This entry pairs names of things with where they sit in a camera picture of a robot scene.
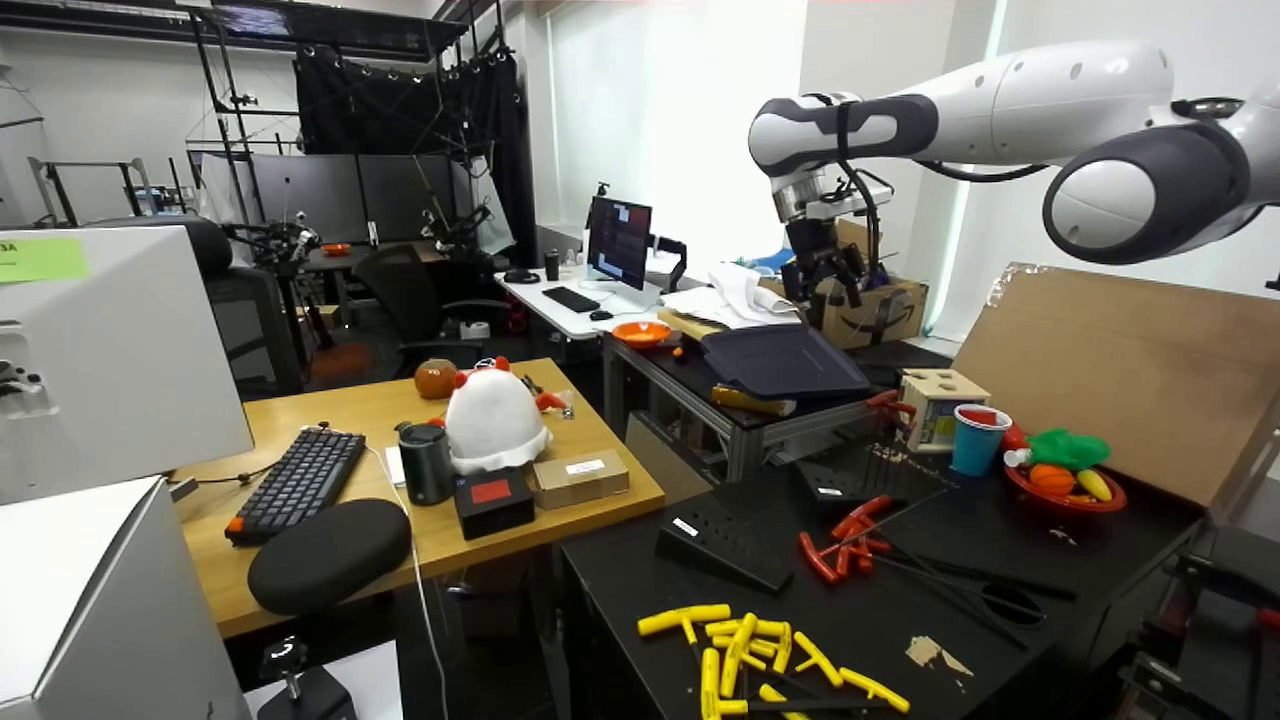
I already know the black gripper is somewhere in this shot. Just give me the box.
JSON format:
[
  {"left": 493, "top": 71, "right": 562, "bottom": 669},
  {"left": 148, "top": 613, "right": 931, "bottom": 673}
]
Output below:
[{"left": 777, "top": 215, "right": 873, "bottom": 321}]

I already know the black headphone stand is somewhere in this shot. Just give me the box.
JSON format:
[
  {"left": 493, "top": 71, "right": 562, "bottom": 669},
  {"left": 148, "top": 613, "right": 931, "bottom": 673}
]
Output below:
[{"left": 647, "top": 233, "right": 693, "bottom": 302}]

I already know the yellow toy fruit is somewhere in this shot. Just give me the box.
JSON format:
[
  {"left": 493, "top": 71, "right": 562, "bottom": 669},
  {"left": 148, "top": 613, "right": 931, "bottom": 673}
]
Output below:
[{"left": 1074, "top": 466, "right": 1119, "bottom": 508}]

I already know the red bowl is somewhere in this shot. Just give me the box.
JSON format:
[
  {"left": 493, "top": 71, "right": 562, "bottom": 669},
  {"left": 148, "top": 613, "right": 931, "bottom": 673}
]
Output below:
[{"left": 1005, "top": 458, "right": 1134, "bottom": 523}]

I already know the black hex key stand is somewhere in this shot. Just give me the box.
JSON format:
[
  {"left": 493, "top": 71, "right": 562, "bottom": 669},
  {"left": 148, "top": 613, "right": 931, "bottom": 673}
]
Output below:
[
  {"left": 653, "top": 508, "right": 802, "bottom": 601},
  {"left": 791, "top": 451, "right": 898, "bottom": 520}
]

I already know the small black keyboard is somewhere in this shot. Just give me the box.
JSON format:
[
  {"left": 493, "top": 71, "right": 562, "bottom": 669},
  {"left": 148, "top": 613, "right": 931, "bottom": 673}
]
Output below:
[{"left": 539, "top": 284, "right": 609, "bottom": 321}]

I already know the brown cardboard panel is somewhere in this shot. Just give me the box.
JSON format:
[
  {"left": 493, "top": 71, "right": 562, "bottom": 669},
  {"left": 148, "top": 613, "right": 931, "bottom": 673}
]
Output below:
[{"left": 947, "top": 261, "right": 1280, "bottom": 513}]

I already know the yellow-brown object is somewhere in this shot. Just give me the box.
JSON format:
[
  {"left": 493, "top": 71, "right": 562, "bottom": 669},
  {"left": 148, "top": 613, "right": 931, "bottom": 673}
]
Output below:
[{"left": 709, "top": 379, "right": 806, "bottom": 424}]

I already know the green sticky note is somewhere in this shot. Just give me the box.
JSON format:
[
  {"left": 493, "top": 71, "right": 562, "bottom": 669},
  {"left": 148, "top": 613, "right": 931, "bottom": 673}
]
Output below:
[{"left": 0, "top": 233, "right": 93, "bottom": 290}]

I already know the small cardboard box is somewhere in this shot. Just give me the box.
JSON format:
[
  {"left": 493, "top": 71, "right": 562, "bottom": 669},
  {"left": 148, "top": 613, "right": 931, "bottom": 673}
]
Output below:
[{"left": 529, "top": 449, "right": 637, "bottom": 513}]

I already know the black cylinder speaker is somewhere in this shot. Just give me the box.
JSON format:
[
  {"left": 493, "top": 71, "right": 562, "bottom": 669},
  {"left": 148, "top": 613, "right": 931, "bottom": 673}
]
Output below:
[{"left": 394, "top": 418, "right": 461, "bottom": 508}]

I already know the orange round object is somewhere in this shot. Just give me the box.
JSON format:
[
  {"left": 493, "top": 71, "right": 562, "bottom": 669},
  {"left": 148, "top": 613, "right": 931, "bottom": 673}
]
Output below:
[{"left": 407, "top": 354, "right": 468, "bottom": 406}]

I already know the black round cushion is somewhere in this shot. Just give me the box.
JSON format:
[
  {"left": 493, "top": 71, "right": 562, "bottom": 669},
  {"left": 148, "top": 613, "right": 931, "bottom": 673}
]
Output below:
[{"left": 243, "top": 495, "right": 418, "bottom": 620}]

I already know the tan tape scrap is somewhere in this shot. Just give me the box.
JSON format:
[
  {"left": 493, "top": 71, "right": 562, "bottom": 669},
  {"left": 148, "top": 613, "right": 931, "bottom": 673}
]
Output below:
[{"left": 902, "top": 634, "right": 982, "bottom": 686}]

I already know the cardboard box with smile print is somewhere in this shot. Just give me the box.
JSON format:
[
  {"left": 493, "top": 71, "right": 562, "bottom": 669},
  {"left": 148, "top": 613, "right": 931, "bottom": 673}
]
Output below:
[{"left": 810, "top": 215, "right": 931, "bottom": 357}]

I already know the white dome-shaped object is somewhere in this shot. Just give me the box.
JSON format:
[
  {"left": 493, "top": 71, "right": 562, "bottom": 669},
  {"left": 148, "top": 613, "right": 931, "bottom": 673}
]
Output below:
[{"left": 441, "top": 363, "right": 558, "bottom": 481}]

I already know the blue plastic cup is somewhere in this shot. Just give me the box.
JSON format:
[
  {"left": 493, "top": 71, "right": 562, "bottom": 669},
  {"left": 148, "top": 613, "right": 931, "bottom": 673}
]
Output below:
[{"left": 943, "top": 400, "right": 1016, "bottom": 485}]

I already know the grey metal frame cart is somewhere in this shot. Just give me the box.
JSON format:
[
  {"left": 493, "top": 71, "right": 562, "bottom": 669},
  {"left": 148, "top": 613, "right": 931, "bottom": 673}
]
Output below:
[{"left": 602, "top": 331, "right": 887, "bottom": 490}]

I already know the wooden desk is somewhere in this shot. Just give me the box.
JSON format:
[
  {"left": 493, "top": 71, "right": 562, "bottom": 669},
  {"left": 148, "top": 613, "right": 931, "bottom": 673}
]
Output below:
[{"left": 168, "top": 354, "right": 667, "bottom": 646}]

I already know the white computer monitor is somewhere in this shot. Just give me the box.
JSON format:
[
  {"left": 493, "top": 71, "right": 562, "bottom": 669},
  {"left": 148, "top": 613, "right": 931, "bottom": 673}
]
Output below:
[{"left": 0, "top": 224, "right": 259, "bottom": 508}]

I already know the yellow T-handle hex key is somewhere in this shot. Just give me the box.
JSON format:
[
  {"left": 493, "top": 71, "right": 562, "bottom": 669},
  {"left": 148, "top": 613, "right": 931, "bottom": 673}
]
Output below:
[
  {"left": 837, "top": 663, "right": 916, "bottom": 720},
  {"left": 716, "top": 609, "right": 765, "bottom": 699},
  {"left": 632, "top": 601, "right": 738, "bottom": 646},
  {"left": 697, "top": 646, "right": 733, "bottom": 720},
  {"left": 787, "top": 627, "right": 854, "bottom": 692},
  {"left": 748, "top": 676, "right": 802, "bottom": 720},
  {"left": 757, "top": 615, "right": 806, "bottom": 679}
]

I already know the laptop with dark screen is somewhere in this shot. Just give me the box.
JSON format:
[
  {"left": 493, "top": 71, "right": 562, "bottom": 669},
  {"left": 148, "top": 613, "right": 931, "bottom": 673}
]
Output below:
[{"left": 586, "top": 192, "right": 662, "bottom": 292}]

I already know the wooden shape sorter box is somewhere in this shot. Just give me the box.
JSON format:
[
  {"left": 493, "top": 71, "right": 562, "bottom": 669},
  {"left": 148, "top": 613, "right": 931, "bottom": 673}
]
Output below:
[{"left": 898, "top": 363, "right": 998, "bottom": 459}]

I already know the white desk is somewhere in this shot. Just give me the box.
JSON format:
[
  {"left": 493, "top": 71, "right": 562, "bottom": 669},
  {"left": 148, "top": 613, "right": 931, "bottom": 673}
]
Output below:
[{"left": 493, "top": 261, "right": 706, "bottom": 393}]

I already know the black curtain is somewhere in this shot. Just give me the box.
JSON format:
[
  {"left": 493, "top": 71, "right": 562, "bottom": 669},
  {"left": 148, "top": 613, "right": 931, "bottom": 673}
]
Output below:
[{"left": 291, "top": 43, "right": 539, "bottom": 261}]

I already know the black knobbed stand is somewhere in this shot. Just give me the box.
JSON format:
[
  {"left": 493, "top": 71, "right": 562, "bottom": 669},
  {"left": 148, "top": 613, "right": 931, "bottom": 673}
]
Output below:
[{"left": 258, "top": 634, "right": 362, "bottom": 720}]

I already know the green toy vegetable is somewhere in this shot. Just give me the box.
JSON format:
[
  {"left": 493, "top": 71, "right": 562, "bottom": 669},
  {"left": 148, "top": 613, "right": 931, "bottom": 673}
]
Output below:
[{"left": 1025, "top": 424, "right": 1118, "bottom": 477}]

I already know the black office chair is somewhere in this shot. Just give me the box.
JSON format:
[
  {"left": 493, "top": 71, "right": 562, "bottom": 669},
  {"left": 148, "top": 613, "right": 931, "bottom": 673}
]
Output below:
[
  {"left": 182, "top": 215, "right": 313, "bottom": 400},
  {"left": 350, "top": 239, "right": 519, "bottom": 379}
]

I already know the orange toy fruit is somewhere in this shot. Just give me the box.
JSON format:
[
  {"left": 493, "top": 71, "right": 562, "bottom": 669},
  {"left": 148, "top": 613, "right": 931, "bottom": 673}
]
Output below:
[{"left": 1025, "top": 459, "right": 1082, "bottom": 505}]

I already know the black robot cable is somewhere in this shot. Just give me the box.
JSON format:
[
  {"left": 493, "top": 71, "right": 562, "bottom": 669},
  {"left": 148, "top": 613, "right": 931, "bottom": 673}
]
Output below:
[{"left": 823, "top": 92, "right": 892, "bottom": 292}]

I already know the black box with red label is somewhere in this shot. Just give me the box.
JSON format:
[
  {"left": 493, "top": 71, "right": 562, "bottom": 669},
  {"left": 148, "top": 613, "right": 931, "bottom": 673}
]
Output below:
[{"left": 450, "top": 466, "right": 539, "bottom": 546}]

